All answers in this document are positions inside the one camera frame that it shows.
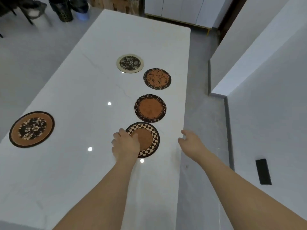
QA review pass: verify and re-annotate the person's right hand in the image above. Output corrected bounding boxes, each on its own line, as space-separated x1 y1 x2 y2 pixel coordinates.
177 129 209 164

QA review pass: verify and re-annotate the person's left hand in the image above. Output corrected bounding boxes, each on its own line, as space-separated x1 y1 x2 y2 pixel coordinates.
111 128 141 165

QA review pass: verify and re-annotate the checkered rim placemat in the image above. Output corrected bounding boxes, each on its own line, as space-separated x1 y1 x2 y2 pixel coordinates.
125 122 160 158

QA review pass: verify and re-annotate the black floral rim brown placemat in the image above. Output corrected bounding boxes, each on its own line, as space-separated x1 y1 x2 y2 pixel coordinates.
134 94 167 123

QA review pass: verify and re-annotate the brown bird pattern placemat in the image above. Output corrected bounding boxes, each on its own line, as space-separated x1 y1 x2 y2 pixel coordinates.
143 68 172 90

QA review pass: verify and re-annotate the beige rim floral placemat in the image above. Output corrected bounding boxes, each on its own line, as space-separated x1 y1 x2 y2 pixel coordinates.
116 54 144 74

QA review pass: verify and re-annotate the person's right forearm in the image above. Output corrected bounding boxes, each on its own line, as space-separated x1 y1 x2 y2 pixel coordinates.
194 150 307 230

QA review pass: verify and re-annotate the person's left forearm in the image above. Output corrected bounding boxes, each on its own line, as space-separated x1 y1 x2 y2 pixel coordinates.
51 158 141 230

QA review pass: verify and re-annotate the white marble table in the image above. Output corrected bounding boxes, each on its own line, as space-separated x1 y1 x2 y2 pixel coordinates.
0 9 191 230

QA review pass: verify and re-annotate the dark wooden door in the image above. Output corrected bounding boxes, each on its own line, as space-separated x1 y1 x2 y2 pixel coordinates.
217 0 249 43

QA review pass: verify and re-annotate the white cabinet with gold feet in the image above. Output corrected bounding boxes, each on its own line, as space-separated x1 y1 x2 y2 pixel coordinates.
144 0 234 29

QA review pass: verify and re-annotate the stack of cardboard boxes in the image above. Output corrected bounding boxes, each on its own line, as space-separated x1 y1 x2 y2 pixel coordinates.
90 0 144 16

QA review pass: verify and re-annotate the blue bin with black bag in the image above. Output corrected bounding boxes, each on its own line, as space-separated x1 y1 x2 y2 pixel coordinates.
69 0 91 21

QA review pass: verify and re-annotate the black patterned bin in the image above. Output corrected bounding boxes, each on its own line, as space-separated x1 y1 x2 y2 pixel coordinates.
48 0 74 23

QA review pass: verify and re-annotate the black chair with grey cushion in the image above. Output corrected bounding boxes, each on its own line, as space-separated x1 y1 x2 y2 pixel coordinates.
0 0 48 38

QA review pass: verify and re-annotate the black wall socket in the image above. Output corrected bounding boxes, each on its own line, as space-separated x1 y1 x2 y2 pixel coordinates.
255 158 272 186

